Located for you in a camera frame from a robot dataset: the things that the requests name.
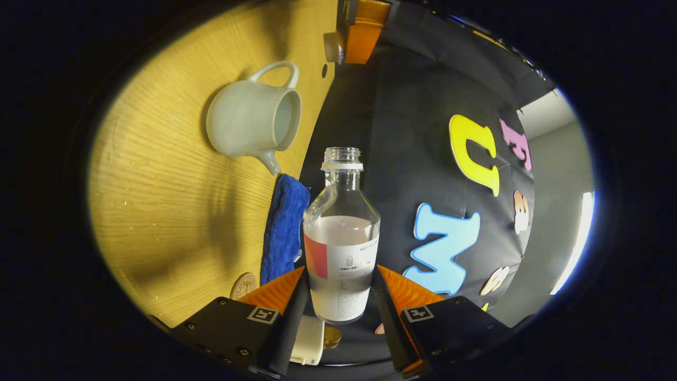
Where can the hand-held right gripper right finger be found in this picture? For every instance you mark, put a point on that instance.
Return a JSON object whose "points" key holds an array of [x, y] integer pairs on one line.
{"points": [[389, 323]]}

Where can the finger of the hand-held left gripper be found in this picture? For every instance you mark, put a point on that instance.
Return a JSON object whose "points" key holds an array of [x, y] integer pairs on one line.
{"points": [[365, 39]]}

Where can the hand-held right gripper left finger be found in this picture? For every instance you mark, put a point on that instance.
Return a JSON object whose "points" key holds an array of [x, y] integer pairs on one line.
{"points": [[288, 328]]}

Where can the round brown coaster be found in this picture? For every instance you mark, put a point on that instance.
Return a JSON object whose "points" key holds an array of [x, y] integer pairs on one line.
{"points": [[244, 286]]}

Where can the clear water bottle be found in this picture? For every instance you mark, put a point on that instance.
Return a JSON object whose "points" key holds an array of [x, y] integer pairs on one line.
{"points": [[341, 248]]}

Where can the white teacup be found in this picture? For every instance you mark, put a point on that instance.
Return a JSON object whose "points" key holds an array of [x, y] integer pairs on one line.
{"points": [[243, 121]]}

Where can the white toaster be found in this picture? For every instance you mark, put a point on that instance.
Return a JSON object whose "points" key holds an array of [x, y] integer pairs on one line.
{"points": [[308, 341]]}

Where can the brown bread slice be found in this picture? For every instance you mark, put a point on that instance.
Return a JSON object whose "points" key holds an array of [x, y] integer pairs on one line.
{"points": [[332, 337]]}

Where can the blue towel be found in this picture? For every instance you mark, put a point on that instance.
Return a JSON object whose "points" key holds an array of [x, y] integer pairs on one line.
{"points": [[285, 227]]}

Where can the black backdrop cloth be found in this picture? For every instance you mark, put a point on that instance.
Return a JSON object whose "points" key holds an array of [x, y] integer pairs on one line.
{"points": [[412, 159]]}

